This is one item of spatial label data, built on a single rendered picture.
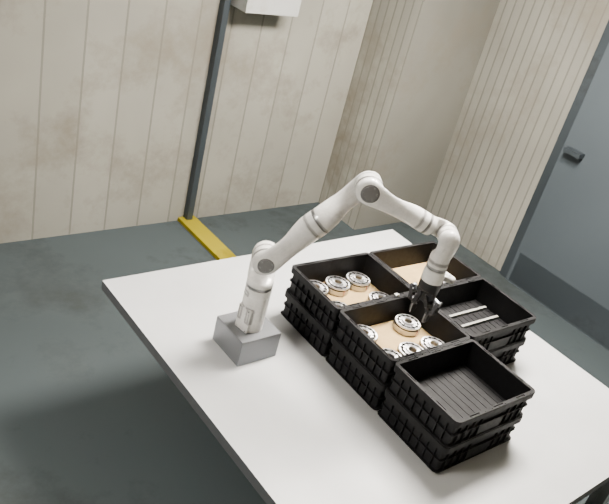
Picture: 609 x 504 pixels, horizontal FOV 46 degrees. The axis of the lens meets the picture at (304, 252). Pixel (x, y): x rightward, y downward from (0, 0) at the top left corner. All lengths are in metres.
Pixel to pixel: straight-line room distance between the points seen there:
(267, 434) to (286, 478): 0.18
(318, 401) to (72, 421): 1.21
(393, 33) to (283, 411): 3.10
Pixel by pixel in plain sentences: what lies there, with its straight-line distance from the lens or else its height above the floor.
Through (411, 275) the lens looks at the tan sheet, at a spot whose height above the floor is 0.83.
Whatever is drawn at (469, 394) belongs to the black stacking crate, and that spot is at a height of 0.83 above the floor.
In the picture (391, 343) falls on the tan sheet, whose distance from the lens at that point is 2.64.
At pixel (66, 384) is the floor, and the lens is 3.43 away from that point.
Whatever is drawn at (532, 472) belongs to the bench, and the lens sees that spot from 2.59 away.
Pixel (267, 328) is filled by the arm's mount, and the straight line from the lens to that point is 2.56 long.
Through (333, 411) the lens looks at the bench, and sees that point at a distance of 2.46.
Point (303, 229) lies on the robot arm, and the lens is 2.30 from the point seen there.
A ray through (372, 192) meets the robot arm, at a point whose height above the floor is 1.43.
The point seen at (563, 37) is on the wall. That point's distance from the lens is 5.04.
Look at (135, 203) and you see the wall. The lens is 4.58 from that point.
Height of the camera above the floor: 2.28
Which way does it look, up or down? 29 degrees down
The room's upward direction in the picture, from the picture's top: 15 degrees clockwise
